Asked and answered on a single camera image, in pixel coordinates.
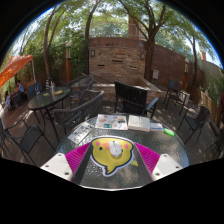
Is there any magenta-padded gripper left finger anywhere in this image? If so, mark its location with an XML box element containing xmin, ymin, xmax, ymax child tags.
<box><xmin>40</xmin><ymin>142</ymin><xmax>94</xmax><ymax>186</ymax></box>

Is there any round dark glass side table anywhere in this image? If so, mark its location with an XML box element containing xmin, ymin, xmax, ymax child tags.
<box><xmin>27</xmin><ymin>86</ymin><xmax>72</xmax><ymax>125</ymax></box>

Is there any dark wicker armchair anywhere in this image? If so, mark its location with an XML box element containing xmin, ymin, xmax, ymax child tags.
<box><xmin>66</xmin><ymin>74</ymin><xmax>95</xmax><ymax>100</ymax></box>
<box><xmin>53</xmin><ymin>89</ymin><xmax>105</xmax><ymax>136</ymax></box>

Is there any orange patio umbrella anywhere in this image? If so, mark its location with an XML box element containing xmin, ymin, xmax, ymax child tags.
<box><xmin>0</xmin><ymin>54</ymin><xmax>34</xmax><ymax>88</ymax></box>

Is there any black slatted bench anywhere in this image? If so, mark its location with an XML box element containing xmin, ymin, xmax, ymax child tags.
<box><xmin>114</xmin><ymin>80</ymin><xmax>160</xmax><ymax>118</ymax></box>

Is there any open white book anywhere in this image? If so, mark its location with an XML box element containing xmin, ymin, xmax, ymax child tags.
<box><xmin>127</xmin><ymin>114</ymin><xmax>152</xmax><ymax>133</ymax></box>

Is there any black metal mesh chair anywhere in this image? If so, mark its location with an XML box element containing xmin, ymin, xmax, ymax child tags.
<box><xmin>0</xmin><ymin>118</ymin><xmax>56</xmax><ymax>166</ymax></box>
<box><xmin>163</xmin><ymin>79</ymin><xmax>188</xmax><ymax>111</ymax></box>
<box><xmin>177</xmin><ymin>105</ymin><xmax>212</xmax><ymax>144</ymax></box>

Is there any wooden lamp post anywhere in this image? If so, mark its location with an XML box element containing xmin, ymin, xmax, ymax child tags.
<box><xmin>65</xmin><ymin>40</ymin><xmax>73</xmax><ymax>83</ymax></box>
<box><xmin>183</xmin><ymin>57</ymin><xmax>190</xmax><ymax>91</ymax></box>

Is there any white computer mouse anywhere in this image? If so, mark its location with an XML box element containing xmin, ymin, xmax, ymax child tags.
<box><xmin>108</xmin><ymin>139</ymin><xmax>124</xmax><ymax>158</ymax></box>

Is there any white license plate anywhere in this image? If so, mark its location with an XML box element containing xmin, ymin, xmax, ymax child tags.
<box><xmin>66</xmin><ymin>121</ymin><xmax>95</xmax><ymax>145</ymax></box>

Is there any green plastic tube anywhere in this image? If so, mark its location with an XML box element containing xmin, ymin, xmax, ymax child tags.
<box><xmin>163</xmin><ymin>127</ymin><xmax>176</xmax><ymax>138</ymax></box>

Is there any yellow duck mouse pad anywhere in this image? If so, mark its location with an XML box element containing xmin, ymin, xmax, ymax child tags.
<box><xmin>89</xmin><ymin>135</ymin><xmax>136</xmax><ymax>178</ymax></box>

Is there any person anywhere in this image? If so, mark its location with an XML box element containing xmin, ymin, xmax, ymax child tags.
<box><xmin>15</xmin><ymin>79</ymin><xmax>26</xmax><ymax>97</ymax></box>
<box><xmin>3</xmin><ymin>91</ymin><xmax>13</xmax><ymax>108</ymax></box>

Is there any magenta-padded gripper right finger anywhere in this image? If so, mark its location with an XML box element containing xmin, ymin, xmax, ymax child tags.
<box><xmin>134</xmin><ymin>142</ymin><xmax>184</xmax><ymax>183</ymax></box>

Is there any small white blue booklet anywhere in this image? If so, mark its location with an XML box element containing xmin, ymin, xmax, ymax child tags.
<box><xmin>149</xmin><ymin>122</ymin><xmax>164</xmax><ymax>132</ymax></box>

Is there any blue patio chair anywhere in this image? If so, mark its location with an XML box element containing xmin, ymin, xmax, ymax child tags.
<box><xmin>26</xmin><ymin>81</ymin><xmax>44</xmax><ymax>98</ymax></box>

